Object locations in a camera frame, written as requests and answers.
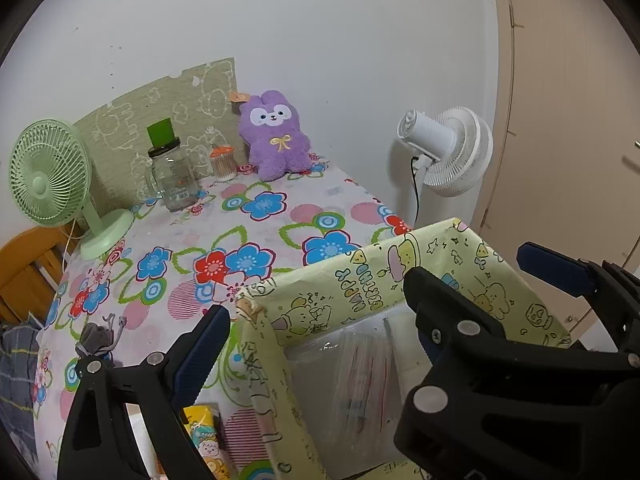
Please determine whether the green cartoon patterned board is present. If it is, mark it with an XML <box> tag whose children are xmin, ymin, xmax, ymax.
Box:
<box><xmin>74</xmin><ymin>57</ymin><xmax>238</xmax><ymax>211</ymax></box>

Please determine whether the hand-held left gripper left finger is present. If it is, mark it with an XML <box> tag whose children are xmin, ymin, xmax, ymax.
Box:
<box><xmin>56</xmin><ymin>304</ymin><xmax>232</xmax><ymax>480</ymax></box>

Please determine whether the clear plastic bag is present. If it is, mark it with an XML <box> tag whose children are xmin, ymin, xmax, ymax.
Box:
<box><xmin>285</xmin><ymin>310</ymin><xmax>431</xmax><ymax>466</ymax></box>

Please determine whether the white standing fan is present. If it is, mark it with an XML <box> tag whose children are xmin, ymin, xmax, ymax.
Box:
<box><xmin>390</xmin><ymin>106</ymin><xmax>494</xmax><ymax>231</ymax></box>

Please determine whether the black fan cable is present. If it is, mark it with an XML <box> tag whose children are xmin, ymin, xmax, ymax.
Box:
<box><xmin>410</xmin><ymin>155</ymin><xmax>422</xmax><ymax>228</ymax></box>

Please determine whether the glass jar with green top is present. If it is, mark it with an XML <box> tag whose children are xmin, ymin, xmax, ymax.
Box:
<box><xmin>145</xmin><ymin>117</ymin><xmax>199</xmax><ymax>212</ymax></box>

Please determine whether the grey plaid pillow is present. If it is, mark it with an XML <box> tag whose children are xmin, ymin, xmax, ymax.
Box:
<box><xmin>0</xmin><ymin>322</ymin><xmax>43</xmax><ymax>466</ymax></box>

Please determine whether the yellow cartoon snack packet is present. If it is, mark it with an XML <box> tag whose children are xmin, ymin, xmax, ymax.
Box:
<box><xmin>181</xmin><ymin>402</ymin><xmax>237</xmax><ymax>480</ymax></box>

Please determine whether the beige door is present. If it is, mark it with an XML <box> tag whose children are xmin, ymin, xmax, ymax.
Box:
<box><xmin>472</xmin><ymin>0</ymin><xmax>640</xmax><ymax>321</ymax></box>

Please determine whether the purple plush bunny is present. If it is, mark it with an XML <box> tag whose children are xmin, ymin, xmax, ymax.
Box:
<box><xmin>229</xmin><ymin>90</ymin><xmax>314</xmax><ymax>182</ymax></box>

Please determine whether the green desk fan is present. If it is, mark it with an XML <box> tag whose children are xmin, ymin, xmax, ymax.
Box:
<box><xmin>10</xmin><ymin>119</ymin><xmax>136</xmax><ymax>261</ymax></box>

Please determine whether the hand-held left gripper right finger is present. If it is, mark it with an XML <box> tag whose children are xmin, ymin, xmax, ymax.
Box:
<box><xmin>419</xmin><ymin>330</ymin><xmax>444</xmax><ymax>368</ymax></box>

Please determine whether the yellow-green cartoon storage box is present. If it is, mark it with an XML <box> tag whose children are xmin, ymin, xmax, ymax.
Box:
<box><xmin>235</xmin><ymin>217</ymin><xmax>573</xmax><ymax>480</ymax></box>

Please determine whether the small clear cotton swab jar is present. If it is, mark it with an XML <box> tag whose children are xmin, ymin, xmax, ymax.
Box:
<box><xmin>209</xmin><ymin>145</ymin><xmax>237</xmax><ymax>183</ymax></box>

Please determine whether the floral printed tablecloth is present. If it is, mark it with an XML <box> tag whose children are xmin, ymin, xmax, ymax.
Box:
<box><xmin>37</xmin><ymin>152</ymin><xmax>416</xmax><ymax>480</ymax></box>

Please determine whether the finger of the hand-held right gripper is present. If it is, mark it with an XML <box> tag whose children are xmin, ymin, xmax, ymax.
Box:
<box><xmin>516</xmin><ymin>241</ymin><xmax>640</xmax><ymax>356</ymax></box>
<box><xmin>394</xmin><ymin>266</ymin><xmax>640</xmax><ymax>480</ymax></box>

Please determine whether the grey plush mouse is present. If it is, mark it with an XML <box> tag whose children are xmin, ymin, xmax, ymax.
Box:
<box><xmin>74</xmin><ymin>312</ymin><xmax>127</xmax><ymax>361</ymax></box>

